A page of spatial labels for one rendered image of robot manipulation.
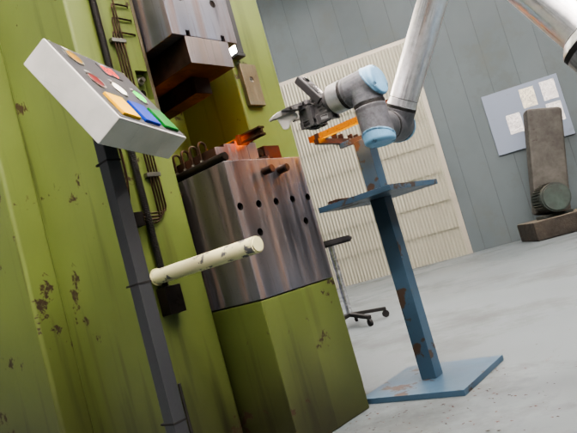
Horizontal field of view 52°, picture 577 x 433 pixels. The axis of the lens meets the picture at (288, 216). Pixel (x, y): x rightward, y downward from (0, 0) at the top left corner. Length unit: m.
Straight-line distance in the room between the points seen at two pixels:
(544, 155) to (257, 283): 7.69
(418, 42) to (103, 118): 0.90
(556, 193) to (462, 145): 1.90
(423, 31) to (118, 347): 1.30
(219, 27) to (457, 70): 7.98
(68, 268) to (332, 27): 8.68
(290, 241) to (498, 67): 8.25
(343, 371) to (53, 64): 1.30
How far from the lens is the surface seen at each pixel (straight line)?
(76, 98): 1.45
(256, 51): 2.54
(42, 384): 2.20
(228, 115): 2.40
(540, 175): 9.20
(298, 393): 1.91
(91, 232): 1.96
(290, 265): 1.96
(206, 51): 2.11
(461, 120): 9.83
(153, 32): 2.12
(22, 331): 2.24
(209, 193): 1.93
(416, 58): 1.79
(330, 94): 1.75
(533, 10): 1.56
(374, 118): 1.67
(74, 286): 2.10
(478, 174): 9.74
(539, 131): 9.29
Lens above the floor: 0.54
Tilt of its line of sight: 5 degrees up
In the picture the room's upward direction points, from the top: 15 degrees counter-clockwise
